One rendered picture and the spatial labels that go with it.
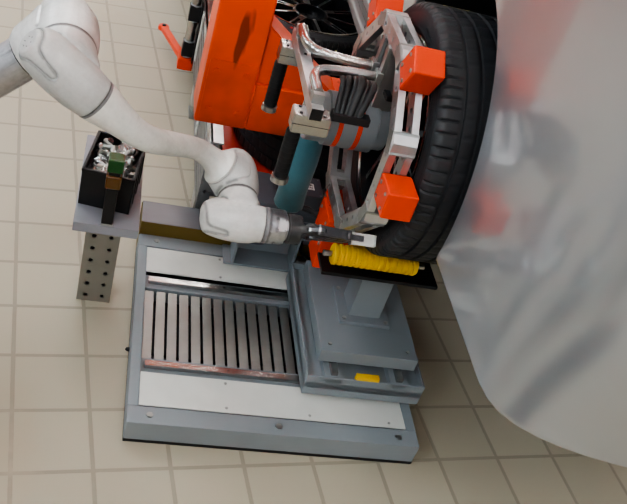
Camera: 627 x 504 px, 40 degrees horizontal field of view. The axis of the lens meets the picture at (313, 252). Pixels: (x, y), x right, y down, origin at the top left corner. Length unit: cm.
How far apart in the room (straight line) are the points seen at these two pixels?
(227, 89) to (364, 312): 79
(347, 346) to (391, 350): 14
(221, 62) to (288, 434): 109
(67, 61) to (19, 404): 102
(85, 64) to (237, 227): 53
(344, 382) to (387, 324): 24
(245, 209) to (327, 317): 61
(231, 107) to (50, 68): 96
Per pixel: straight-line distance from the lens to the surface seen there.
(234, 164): 215
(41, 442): 238
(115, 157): 220
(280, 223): 209
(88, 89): 183
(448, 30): 208
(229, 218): 206
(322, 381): 248
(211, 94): 265
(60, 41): 183
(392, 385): 254
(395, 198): 194
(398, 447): 252
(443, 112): 197
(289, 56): 229
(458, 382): 291
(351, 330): 256
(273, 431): 241
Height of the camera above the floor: 187
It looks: 36 degrees down
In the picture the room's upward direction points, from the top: 19 degrees clockwise
